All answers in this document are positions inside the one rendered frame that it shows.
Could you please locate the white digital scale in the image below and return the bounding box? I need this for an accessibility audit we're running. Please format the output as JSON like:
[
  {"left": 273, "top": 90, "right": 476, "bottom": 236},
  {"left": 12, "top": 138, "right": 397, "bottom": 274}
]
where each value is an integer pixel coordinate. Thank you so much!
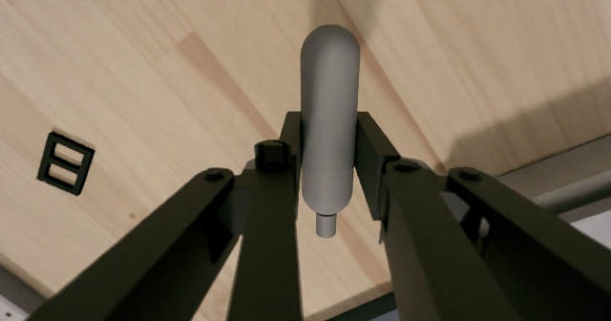
[{"left": 495, "top": 134, "right": 611, "bottom": 248}]

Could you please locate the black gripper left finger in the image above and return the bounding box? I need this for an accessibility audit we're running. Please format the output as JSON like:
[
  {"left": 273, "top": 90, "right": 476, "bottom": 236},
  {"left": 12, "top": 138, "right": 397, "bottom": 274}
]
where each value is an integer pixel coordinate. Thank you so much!
[{"left": 24, "top": 111, "right": 304, "bottom": 321}]

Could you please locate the black rectangular buckle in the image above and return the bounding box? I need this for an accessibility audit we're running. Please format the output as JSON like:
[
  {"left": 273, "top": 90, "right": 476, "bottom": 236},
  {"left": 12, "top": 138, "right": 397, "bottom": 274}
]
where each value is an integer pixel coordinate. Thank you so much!
[{"left": 37, "top": 131, "right": 96, "bottom": 196}]

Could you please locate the grey co2 cylinder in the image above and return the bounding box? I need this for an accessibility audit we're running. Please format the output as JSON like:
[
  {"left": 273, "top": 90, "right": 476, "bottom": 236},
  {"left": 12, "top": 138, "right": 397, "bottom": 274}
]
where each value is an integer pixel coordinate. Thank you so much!
[{"left": 300, "top": 24, "right": 361, "bottom": 238}]

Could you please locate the grey table edge trim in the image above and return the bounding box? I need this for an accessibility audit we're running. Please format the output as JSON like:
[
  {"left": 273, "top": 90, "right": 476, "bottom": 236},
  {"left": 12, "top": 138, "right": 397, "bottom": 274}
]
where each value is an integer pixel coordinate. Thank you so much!
[{"left": 0, "top": 264, "right": 48, "bottom": 317}]

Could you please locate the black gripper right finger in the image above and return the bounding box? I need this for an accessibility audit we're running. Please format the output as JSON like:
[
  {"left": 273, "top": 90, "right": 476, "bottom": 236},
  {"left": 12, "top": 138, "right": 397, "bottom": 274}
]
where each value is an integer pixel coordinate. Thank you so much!
[{"left": 354, "top": 111, "right": 611, "bottom": 321}]

